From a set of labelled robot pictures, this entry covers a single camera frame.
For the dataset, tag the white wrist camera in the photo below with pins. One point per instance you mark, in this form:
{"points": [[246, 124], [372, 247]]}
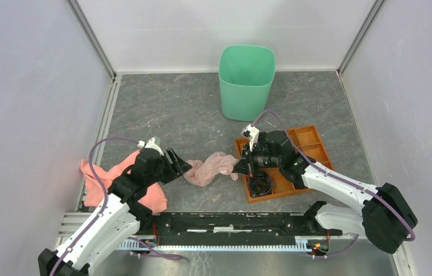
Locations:
{"points": [[252, 134], [152, 143]]}

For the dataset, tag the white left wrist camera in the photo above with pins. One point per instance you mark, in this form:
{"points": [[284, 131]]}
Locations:
{"points": [[152, 143]]}

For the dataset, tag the orange compartment tray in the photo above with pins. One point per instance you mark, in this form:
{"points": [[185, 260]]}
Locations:
{"points": [[286, 182]]}

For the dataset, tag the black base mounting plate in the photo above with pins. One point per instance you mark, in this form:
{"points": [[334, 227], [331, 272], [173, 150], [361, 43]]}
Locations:
{"points": [[231, 229]]}

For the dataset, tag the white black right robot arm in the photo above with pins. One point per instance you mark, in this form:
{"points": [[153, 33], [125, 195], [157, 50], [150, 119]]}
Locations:
{"points": [[379, 213]]}

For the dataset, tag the green plastic trash bin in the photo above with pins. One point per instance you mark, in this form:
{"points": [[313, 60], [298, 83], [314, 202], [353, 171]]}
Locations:
{"points": [[246, 74]]}

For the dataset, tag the black rolled trash bag front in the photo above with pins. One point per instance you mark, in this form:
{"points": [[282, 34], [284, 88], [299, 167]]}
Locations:
{"points": [[260, 185]]}

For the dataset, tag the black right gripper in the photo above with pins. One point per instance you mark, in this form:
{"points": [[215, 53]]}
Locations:
{"points": [[243, 167]]}

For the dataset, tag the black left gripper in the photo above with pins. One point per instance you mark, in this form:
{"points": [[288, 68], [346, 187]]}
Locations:
{"points": [[178, 168]]}

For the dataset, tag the salmon pink cloth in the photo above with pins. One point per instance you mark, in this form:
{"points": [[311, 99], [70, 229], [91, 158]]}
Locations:
{"points": [[116, 181]]}

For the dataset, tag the white slotted cable duct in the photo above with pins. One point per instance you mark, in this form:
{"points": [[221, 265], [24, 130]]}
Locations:
{"points": [[300, 246]]}

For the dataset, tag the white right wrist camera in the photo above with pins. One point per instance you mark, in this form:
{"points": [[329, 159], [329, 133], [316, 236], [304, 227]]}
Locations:
{"points": [[252, 134]]}

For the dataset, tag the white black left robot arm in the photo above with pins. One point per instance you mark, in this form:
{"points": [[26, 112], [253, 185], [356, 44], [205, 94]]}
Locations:
{"points": [[119, 216]]}

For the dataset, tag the translucent pink trash bag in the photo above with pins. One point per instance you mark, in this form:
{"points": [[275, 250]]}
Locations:
{"points": [[203, 173]]}

